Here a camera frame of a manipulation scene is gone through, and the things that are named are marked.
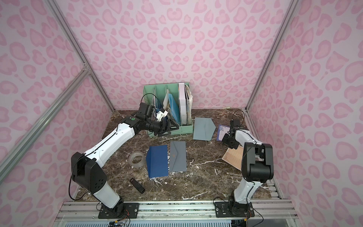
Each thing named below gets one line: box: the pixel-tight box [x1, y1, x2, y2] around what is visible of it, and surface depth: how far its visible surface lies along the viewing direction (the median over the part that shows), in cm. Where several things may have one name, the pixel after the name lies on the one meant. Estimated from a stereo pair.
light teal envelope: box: [192, 117, 217, 141], surface depth 109 cm
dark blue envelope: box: [146, 144, 169, 179], surface depth 94 cm
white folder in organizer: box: [178, 82, 188, 125], surface depth 100 cm
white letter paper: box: [216, 124, 231, 142], surface depth 108 cm
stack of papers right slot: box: [184, 83, 194, 126], surface depth 97 cm
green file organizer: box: [142, 81, 194, 138], surface depth 98 cm
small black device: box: [129, 177, 146, 194], surface depth 82 cm
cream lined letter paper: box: [221, 144, 244, 172], surface depth 94 cm
